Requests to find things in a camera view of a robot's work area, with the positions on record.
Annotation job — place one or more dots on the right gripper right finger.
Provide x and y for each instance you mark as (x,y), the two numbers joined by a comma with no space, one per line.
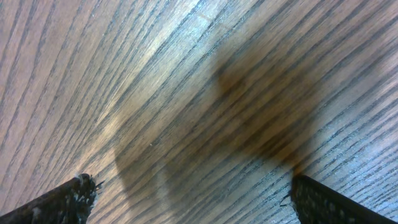
(314,202)

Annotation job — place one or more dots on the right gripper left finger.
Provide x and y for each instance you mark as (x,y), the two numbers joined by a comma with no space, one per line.
(71,202)

